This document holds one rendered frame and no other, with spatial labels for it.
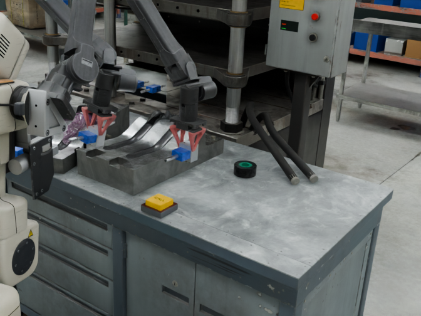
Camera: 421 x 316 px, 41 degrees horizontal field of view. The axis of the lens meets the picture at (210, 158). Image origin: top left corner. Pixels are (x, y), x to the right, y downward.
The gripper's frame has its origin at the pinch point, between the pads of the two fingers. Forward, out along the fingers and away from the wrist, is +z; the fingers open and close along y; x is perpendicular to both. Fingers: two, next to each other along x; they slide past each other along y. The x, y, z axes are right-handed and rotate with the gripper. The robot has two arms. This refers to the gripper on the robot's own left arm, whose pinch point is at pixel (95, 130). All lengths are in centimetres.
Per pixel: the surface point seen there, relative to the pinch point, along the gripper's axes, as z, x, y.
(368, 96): 20, -377, 38
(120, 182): 12.4, -0.4, -14.7
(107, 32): -15, -72, 73
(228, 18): -40, -65, 3
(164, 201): 9.0, 2.0, -34.7
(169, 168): 8.1, -17.7, -19.8
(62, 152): 13.7, -0.5, 13.3
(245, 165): 4, -40, -36
